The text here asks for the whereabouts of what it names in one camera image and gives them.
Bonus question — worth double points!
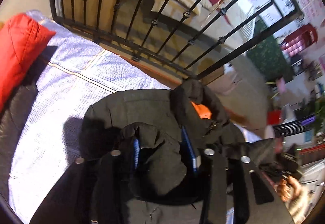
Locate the black hooded winter jacket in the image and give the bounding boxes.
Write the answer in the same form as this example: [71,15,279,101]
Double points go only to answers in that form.
[79,78,283,224]

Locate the beige sofa with cushions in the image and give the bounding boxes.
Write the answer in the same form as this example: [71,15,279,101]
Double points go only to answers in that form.
[151,0,257,50]

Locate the black metal bed frame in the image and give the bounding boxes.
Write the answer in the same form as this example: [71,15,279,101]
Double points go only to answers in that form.
[50,0,304,79]

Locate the red puffer jacket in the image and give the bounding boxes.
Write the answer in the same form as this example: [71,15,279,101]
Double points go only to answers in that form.
[0,13,56,108]

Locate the black quilted leather jacket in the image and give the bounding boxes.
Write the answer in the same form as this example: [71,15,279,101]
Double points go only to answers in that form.
[0,81,39,204]

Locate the white blue bed sheet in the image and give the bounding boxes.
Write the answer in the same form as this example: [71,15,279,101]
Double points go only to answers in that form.
[7,9,265,224]

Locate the red cabinet with drawers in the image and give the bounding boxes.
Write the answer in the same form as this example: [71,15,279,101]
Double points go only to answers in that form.
[280,23,318,57]

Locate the green patterned rug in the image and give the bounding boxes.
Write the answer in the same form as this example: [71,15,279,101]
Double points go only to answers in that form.
[246,35,294,83]

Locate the right hand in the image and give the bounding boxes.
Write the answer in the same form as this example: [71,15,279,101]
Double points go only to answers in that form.
[275,176,302,202]

